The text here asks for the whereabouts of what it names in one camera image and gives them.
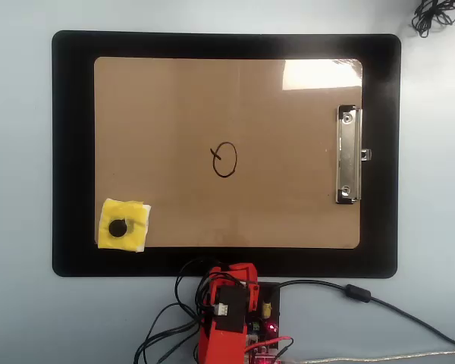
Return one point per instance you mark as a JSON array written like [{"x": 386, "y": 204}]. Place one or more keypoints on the black robot base controller board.
[{"x": 273, "y": 295}]

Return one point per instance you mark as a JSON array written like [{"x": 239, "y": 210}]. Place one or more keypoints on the black metal clip bar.
[{"x": 347, "y": 159}]

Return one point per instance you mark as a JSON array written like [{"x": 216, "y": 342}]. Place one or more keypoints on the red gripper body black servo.
[{"x": 239, "y": 271}]

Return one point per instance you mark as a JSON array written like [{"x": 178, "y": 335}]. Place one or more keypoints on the yellow sponge with black knob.
[{"x": 113, "y": 212}]

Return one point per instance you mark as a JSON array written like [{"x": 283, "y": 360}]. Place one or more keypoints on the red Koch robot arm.
[{"x": 220, "y": 341}]

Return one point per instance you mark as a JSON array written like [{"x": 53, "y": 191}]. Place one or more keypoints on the brown hardboard clipboard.
[{"x": 174, "y": 113}]

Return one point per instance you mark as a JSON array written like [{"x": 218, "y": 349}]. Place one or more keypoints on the black rectangular desk mat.
[{"x": 72, "y": 151}]

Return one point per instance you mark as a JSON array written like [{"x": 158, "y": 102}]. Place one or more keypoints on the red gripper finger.
[
  {"x": 213, "y": 294},
  {"x": 254, "y": 299}
]

